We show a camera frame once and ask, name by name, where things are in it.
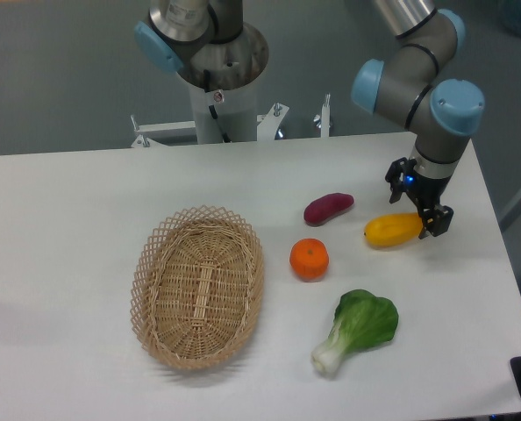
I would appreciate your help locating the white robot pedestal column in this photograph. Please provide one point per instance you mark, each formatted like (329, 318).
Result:
(224, 115)

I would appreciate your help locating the green bok choy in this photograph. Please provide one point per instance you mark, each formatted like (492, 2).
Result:
(362, 321)

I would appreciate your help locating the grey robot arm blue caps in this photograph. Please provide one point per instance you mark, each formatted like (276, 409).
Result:
(221, 59)

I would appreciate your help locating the purple sweet potato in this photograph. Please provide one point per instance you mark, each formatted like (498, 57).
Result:
(327, 207)

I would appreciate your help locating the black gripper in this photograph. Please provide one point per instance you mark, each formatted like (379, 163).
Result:
(424, 192)

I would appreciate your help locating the white metal base frame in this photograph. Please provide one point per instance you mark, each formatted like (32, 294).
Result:
(269, 127)

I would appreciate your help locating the woven wicker basket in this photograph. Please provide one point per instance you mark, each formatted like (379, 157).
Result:
(198, 288)

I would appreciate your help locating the orange tangerine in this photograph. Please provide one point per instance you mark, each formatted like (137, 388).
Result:
(309, 259)

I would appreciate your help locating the yellow mango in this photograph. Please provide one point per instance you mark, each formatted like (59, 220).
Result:
(392, 229)

